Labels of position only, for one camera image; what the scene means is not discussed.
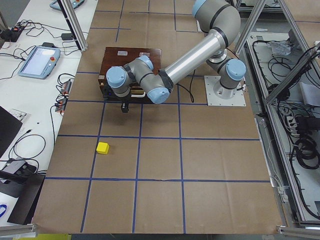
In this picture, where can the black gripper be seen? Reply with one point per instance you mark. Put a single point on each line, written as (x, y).
(124, 107)

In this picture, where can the yellow block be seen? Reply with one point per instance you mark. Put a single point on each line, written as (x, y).
(102, 148)

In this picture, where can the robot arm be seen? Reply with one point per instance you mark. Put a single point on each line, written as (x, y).
(221, 22)

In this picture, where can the black power adapter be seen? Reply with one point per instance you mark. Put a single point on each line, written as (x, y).
(67, 36)

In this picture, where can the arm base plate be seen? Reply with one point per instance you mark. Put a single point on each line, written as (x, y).
(219, 96)

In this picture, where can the aluminium frame post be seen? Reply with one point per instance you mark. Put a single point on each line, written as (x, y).
(73, 24)

